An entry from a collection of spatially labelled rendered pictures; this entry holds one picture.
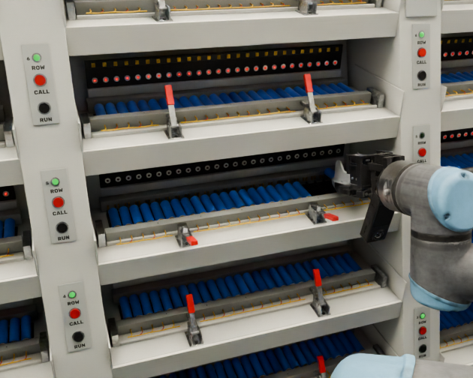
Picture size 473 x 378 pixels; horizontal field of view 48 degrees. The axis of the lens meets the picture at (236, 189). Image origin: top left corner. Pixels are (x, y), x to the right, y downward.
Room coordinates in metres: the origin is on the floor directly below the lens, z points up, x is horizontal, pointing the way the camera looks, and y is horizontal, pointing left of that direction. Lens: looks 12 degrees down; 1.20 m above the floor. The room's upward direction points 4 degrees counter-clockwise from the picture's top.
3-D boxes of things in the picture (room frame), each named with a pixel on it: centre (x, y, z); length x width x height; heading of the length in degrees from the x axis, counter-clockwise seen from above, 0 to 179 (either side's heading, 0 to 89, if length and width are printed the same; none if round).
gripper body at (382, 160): (0.97, -0.26, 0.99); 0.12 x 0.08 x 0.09; 18
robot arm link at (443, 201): (0.81, -0.32, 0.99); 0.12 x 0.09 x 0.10; 18
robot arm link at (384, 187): (0.89, -0.29, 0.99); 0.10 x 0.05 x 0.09; 108
